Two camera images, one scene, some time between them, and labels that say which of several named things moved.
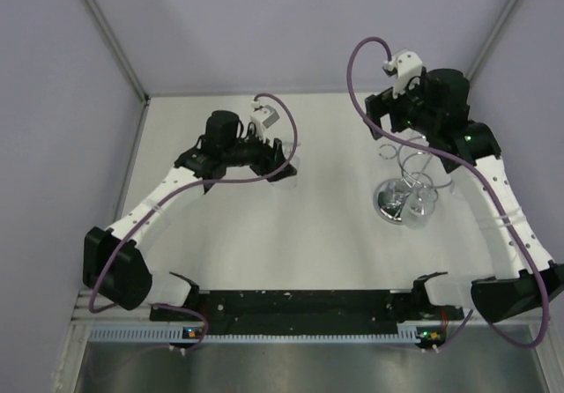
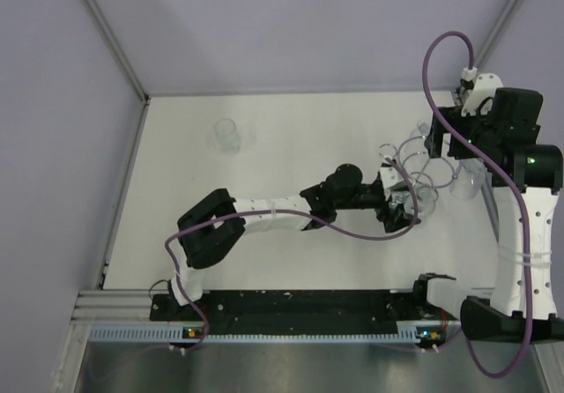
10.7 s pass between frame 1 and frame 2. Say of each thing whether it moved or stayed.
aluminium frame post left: stayed
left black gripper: moved
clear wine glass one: moved
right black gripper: moved
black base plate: stayed
